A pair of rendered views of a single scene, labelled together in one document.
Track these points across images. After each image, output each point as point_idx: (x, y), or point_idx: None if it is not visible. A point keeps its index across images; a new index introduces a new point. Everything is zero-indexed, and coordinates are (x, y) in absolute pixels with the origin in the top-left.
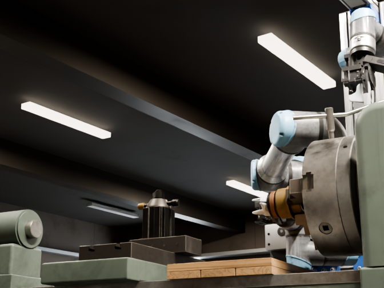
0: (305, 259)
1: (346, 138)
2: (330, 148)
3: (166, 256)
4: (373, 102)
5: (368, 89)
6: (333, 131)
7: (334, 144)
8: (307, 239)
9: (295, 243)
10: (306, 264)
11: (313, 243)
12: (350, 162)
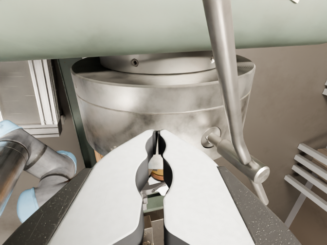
0: (67, 157)
1: (244, 90)
2: (248, 100)
3: (161, 214)
4: (106, 167)
5: (228, 181)
6: (222, 139)
7: (248, 100)
8: (57, 171)
9: (72, 175)
10: (67, 153)
11: (52, 164)
12: (248, 60)
